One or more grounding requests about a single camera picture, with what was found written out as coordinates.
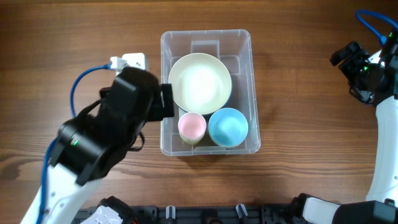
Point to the light blue small bowl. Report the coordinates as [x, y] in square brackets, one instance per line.
[228, 127]

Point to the yellow plastic cup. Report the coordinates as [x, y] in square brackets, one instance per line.
[191, 141]

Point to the cream large bowl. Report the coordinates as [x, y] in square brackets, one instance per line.
[198, 67]

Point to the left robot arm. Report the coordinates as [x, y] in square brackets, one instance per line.
[90, 144]

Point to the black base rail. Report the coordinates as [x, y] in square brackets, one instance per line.
[240, 213]

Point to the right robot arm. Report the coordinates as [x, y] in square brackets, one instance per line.
[380, 205]

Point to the dark blue plate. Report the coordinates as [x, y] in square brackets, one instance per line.
[202, 97]

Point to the pink plastic cup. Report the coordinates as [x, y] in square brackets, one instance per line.
[192, 125]

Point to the clear plastic storage container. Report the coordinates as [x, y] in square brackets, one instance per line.
[233, 48]

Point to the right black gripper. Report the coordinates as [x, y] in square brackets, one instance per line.
[356, 57]

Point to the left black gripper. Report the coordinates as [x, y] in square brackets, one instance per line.
[157, 110]

